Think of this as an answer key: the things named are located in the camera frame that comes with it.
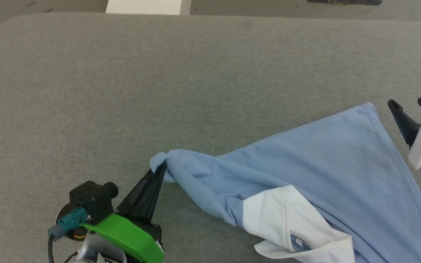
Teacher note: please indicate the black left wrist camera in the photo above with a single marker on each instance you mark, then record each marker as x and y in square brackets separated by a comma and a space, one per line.
[93, 197]

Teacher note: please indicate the grey upholstered sofa seat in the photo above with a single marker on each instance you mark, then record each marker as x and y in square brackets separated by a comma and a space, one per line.
[159, 91]

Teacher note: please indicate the black floor mat strips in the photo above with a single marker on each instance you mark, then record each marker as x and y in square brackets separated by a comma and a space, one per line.
[342, 2]

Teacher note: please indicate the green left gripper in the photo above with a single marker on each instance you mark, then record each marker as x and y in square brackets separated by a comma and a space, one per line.
[126, 235]

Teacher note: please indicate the white box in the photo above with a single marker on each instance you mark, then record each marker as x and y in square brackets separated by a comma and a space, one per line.
[144, 6]

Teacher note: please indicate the light blue and white shirt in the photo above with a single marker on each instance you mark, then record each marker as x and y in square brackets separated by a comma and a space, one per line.
[334, 164]

